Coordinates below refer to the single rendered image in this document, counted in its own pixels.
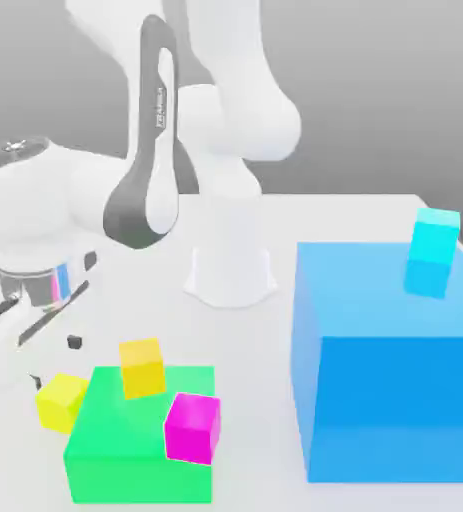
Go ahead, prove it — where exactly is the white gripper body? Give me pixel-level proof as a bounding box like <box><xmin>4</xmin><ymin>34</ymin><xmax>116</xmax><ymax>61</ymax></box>
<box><xmin>0</xmin><ymin>279</ymin><xmax>101</xmax><ymax>377</ymax></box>

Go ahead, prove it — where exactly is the small yellow cube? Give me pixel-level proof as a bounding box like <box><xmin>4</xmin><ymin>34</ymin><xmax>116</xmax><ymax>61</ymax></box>
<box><xmin>35</xmin><ymin>372</ymin><xmax>91</xmax><ymax>436</ymax></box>

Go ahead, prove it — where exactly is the small orange cube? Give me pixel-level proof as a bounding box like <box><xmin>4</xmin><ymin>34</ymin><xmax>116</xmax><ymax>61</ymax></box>
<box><xmin>118</xmin><ymin>336</ymin><xmax>167</xmax><ymax>401</ymax></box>

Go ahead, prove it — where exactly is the small magenta cube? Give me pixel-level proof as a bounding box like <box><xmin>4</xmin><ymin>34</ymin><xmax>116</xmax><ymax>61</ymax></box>
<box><xmin>163</xmin><ymin>392</ymin><xmax>222</xmax><ymax>467</ymax></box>

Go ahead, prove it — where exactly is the small cyan cube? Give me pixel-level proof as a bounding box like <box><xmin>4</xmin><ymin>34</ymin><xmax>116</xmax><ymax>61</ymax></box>
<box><xmin>402</xmin><ymin>207</ymin><xmax>462</xmax><ymax>301</ymax></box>

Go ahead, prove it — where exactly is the large green box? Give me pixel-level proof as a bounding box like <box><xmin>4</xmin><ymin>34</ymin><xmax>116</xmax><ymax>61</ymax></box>
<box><xmin>62</xmin><ymin>365</ymin><xmax>216</xmax><ymax>505</ymax></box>

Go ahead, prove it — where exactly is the large blue box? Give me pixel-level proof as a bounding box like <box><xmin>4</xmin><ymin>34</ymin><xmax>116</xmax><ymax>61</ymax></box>
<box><xmin>290</xmin><ymin>241</ymin><xmax>463</xmax><ymax>484</ymax></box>

